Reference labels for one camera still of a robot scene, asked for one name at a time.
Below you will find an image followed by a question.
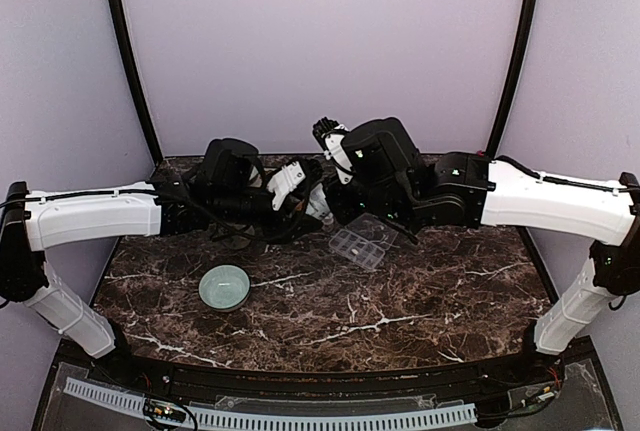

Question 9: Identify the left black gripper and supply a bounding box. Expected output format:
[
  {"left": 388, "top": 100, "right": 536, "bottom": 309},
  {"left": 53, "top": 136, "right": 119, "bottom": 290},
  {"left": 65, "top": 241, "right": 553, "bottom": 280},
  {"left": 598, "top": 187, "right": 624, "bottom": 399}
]
[{"left": 212, "top": 185, "right": 324, "bottom": 245}]

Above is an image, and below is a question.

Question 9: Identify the clear plastic pill organizer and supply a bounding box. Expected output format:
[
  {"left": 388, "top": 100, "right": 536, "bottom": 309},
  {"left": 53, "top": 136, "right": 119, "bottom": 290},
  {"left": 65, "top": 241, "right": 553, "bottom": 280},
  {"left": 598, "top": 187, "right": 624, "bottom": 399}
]
[{"left": 329, "top": 214, "right": 398, "bottom": 270}]

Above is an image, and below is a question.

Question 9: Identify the white pill bottle orange label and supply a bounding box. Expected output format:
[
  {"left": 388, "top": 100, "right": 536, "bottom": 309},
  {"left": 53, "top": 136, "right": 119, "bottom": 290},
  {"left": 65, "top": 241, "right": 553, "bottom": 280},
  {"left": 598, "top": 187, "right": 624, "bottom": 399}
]
[{"left": 306, "top": 184, "right": 331, "bottom": 221}]

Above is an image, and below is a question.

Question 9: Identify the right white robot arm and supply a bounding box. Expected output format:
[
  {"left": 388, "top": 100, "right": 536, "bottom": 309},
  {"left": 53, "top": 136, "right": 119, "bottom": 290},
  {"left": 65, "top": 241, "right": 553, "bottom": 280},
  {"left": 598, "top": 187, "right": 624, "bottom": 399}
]
[{"left": 325, "top": 152, "right": 639, "bottom": 385}]

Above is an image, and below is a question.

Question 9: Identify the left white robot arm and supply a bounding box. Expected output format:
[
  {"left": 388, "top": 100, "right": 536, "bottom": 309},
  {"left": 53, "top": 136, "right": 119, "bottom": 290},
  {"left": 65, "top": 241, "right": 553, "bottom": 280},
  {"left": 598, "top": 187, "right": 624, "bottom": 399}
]
[{"left": 1, "top": 178, "right": 322, "bottom": 387}]

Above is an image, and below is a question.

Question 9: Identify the white ceramic mug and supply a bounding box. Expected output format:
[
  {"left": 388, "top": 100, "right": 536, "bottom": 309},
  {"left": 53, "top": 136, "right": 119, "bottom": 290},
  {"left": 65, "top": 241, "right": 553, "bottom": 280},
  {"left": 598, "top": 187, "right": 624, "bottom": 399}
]
[{"left": 223, "top": 235, "right": 252, "bottom": 250}]

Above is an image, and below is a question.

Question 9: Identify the celadon bowl front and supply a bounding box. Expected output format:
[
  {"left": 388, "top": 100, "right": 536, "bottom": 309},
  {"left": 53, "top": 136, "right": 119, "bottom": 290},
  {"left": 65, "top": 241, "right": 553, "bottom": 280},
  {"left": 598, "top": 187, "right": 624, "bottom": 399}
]
[{"left": 198, "top": 264, "right": 251, "bottom": 312}]

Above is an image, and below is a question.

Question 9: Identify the right black frame post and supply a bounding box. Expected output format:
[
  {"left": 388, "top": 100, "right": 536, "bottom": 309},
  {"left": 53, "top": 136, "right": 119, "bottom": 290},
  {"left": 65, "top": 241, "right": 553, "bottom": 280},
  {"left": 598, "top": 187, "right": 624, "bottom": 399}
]
[{"left": 484, "top": 0, "right": 537, "bottom": 157}]

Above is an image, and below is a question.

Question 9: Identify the black frame post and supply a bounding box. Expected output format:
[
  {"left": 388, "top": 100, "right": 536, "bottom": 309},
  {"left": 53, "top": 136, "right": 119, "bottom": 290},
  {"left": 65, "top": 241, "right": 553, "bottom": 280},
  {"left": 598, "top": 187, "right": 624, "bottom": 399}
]
[
  {"left": 484, "top": 0, "right": 537, "bottom": 157},
  {"left": 107, "top": 0, "right": 164, "bottom": 165}
]

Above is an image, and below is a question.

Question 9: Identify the black front rail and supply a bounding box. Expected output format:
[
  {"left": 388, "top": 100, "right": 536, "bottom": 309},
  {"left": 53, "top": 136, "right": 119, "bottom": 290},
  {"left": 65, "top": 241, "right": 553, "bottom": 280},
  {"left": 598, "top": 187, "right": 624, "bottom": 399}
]
[{"left": 59, "top": 338, "right": 596, "bottom": 405}]

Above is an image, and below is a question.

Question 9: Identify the white slotted cable duct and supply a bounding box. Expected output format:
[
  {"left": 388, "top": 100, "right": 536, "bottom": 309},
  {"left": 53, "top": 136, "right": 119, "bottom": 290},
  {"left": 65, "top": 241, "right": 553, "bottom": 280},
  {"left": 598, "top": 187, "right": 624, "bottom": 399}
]
[{"left": 63, "top": 378, "right": 478, "bottom": 430}]

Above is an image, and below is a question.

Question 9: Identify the left black frame post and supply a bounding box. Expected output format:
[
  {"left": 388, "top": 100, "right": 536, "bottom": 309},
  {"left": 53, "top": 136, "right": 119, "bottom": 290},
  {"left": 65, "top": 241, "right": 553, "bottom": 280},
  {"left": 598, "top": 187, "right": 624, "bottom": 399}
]
[{"left": 107, "top": 0, "right": 164, "bottom": 165}]

